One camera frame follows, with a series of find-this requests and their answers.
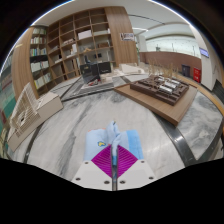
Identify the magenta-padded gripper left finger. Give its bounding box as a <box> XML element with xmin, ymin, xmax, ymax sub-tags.
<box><xmin>71</xmin><ymin>145</ymin><xmax>114</xmax><ymax>192</ymax></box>

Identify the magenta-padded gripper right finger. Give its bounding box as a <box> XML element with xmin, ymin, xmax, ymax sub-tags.
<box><xmin>116</xmin><ymin>145</ymin><xmax>157</xmax><ymax>192</ymax></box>

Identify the light blue printed towel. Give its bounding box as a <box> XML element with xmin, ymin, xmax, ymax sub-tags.
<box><xmin>83</xmin><ymin>120</ymin><xmax>145</xmax><ymax>167</ymax></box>

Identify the dark brown model on wooden board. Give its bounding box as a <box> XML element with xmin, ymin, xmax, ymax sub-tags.
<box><xmin>113</xmin><ymin>73</ymin><xmax>198</xmax><ymax>127</ymax></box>

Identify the large white architectural model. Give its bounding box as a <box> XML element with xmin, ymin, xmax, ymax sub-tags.
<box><xmin>6</xmin><ymin>82</ymin><xmax>64</xmax><ymax>153</ymax></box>

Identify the black box architectural model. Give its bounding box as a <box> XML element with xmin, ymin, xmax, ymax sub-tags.
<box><xmin>79</xmin><ymin>61</ymin><xmax>113</xmax><ymax>85</ymax></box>

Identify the small white architectural model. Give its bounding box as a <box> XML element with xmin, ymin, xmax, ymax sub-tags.
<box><xmin>119</xmin><ymin>63</ymin><xmax>146</xmax><ymax>76</ymax></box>

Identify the dark bookshelf with books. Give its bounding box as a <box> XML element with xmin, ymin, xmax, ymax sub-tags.
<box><xmin>29</xmin><ymin>26</ymin><xmax>56</xmax><ymax>91</ymax></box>

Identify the wooden shelf unit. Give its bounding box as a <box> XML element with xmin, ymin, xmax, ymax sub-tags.
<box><xmin>46</xmin><ymin>7</ymin><xmax>116</xmax><ymax>83</ymax></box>

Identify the book wall with teal books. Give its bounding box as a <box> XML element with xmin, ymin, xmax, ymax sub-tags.
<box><xmin>0</xmin><ymin>49</ymin><xmax>18</xmax><ymax>141</ymax></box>

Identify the red wall cabinet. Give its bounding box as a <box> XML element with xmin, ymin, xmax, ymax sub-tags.
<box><xmin>192</xmin><ymin>67</ymin><xmax>202</xmax><ymax>84</ymax></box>

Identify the white wall sign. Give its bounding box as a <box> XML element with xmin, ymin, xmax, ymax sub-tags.
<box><xmin>119</xmin><ymin>32</ymin><xmax>135</xmax><ymax>42</ymax></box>

